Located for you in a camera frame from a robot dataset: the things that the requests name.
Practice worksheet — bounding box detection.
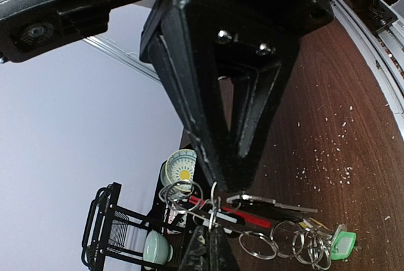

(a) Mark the aluminium front rail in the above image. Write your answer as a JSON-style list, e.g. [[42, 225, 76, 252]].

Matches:
[[331, 0, 403, 133]]

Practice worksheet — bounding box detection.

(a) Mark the large keyring with red handle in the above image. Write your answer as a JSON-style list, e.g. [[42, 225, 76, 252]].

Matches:
[[158, 181, 357, 270]]

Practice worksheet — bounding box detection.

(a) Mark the yellow daisy plate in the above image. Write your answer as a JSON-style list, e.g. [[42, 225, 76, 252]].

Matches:
[[164, 149, 197, 184]]

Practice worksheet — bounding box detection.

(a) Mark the right aluminium frame post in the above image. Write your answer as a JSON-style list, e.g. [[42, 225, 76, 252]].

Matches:
[[83, 35, 162, 85]]

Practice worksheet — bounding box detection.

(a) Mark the celadon green bowl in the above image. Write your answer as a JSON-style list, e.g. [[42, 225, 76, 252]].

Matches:
[[143, 230, 174, 265]]

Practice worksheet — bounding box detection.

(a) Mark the pale green plate behind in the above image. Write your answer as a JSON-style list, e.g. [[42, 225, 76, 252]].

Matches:
[[160, 162, 168, 186]]

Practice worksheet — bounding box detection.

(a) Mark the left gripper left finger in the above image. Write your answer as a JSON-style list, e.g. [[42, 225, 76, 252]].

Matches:
[[179, 226, 210, 271]]

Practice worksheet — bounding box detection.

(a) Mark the pink patterned bowl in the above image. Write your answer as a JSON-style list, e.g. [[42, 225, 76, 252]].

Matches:
[[168, 210, 186, 226]]

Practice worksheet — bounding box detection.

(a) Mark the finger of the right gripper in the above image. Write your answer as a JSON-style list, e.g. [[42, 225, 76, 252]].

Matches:
[[141, 0, 300, 193]]

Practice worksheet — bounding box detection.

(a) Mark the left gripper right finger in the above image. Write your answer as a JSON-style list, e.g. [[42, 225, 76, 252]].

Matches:
[[210, 227, 239, 271]]

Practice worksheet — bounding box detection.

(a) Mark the black wire dish rack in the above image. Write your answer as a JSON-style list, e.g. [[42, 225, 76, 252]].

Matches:
[[81, 164, 206, 270]]

